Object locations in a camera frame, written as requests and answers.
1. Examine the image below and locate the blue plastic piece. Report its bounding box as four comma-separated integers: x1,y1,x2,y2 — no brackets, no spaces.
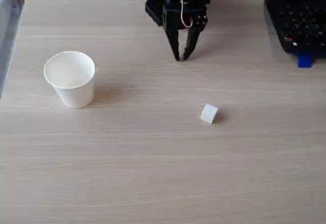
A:
297,52,313,69

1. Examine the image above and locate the clear plastic bag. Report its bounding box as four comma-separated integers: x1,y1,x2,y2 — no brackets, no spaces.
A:
0,0,25,82

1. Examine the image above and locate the red white servo cable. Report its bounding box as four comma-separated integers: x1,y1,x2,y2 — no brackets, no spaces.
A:
180,0,194,29

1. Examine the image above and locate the white paper cup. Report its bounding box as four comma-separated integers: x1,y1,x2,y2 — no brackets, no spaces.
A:
43,50,96,109

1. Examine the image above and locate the white block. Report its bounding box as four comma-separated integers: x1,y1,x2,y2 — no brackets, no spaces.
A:
200,103,220,125

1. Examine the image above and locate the black keyboard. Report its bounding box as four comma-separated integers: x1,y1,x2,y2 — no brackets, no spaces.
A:
264,0,326,56

